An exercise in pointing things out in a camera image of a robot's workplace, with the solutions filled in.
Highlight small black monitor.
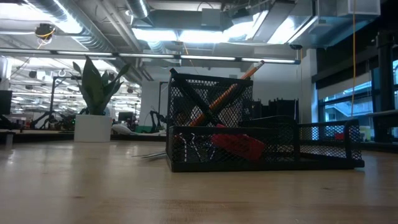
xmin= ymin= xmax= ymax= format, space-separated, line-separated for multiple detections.
xmin=117 ymin=111 xmax=135 ymax=124

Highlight green box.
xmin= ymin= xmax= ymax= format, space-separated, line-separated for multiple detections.
xmin=133 ymin=123 xmax=155 ymax=134

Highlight black equipment silhouettes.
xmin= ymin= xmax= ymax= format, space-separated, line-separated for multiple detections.
xmin=252 ymin=98 xmax=300 ymax=121

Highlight yellow hanging cord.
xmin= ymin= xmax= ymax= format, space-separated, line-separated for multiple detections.
xmin=350 ymin=0 xmax=357 ymax=121

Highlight black binder clip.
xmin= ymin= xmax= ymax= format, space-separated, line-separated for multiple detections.
xmin=200 ymin=143 xmax=218 ymax=160
xmin=177 ymin=133 xmax=201 ymax=159

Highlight black aluminium table frame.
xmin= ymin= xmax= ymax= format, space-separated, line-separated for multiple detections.
xmin=12 ymin=132 xmax=167 ymax=143

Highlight black ceiling device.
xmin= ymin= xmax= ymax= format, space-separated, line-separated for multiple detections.
xmin=34 ymin=23 xmax=57 ymax=40

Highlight orange pencil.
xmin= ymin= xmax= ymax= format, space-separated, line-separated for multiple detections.
xmin=188 ymin=60 xmax=266 ymax=128

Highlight green plant in white pot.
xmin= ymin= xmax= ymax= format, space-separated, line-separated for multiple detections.
xmin=72 ymin=55 xmax=131 ymax=143

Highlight black mesh desk organizer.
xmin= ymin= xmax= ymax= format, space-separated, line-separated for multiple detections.
xmin=165 ymin=68 xmax=365 ymax=173

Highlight black vertical post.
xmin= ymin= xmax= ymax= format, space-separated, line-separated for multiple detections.
xmin=374 ymin=29 xmax=396 ymax=142

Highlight long ceiling light strip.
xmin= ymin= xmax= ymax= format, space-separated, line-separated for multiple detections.
xmin=0 ymin=48 xmax=301 ymax=65

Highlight black screen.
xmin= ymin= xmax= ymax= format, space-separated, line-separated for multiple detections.
xmin=0 ymin=90 xmax=13 ymax=116

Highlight black pen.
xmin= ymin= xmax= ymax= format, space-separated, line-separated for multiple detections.
xmin=169 ymin=67 xmax=225 ymax=127

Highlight black background rig frame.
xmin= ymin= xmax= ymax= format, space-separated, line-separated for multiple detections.
xmin=49 ymin=75 xmax=82 ymax=105

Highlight green-handled scissors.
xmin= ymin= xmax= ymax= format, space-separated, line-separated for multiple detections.
xmin=131 ymin=150 xmax=168 ymax=160

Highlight red eraser block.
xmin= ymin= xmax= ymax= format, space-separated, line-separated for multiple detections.
xmin=210 ymin=123 xmax=267 ymax=163

